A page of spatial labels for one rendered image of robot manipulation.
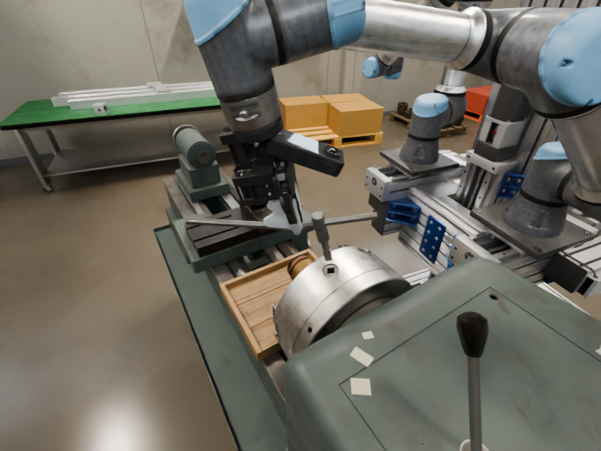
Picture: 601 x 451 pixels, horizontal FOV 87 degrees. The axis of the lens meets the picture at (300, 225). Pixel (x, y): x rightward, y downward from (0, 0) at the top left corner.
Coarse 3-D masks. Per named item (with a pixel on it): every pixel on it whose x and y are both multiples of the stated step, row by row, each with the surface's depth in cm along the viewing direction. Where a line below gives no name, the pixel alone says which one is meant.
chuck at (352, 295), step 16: (368, 272) 63; (384, 272) 64; (352, 288) 60; (368, 288) 60; (384, 288) 63; (400, 288) 67; (320, 304) 60; (336, 304) 59; (352, 304) 60; (320, 320) 59; (336, 320) 60; (304, 336) 60; (320, 336) 59
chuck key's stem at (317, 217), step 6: (312, 216) 54; (318, 216) 53; (318, 222) 54; (324, 222) 54; (318, 228) 55; (324, 228) 55; (318, 234) 56; (324, 234) 56; (318, 240) 57; (324, 240) 56; (324, 246) 58; (324, 252) 59; (330, 252) 59; (330, 258) 60
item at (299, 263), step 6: (294, 258) 85; (300, 258) 84; (306, 258) 85; (294, 264) 84; (300, 264) 82; (306, 264) 82; (288, 270) 85; (294, 270) 82; (300, 270) 81; (294, 276) 82
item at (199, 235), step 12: (216, 216) 127; (228, 216) 128; (240, 216) 127; (192, 228) 120; (204, 228) 120; (216, 228) 120; (228, 228) 120; (240, 228) 120; (252, 228) 120; (192, 240) 115; (204, 240) 114; (216, 240) 114; (228, 240) 116; (240, 240) 119; (204, 252) 113
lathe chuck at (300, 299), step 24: (312, 264) 66; (336, 264) 65; (360, 264) 65; (384, 264) 69; (288, 288) 66; (312, 288) 63; (336, 288) 61; (288, 312) 64; (312, 312) 60; (288, 336) 64
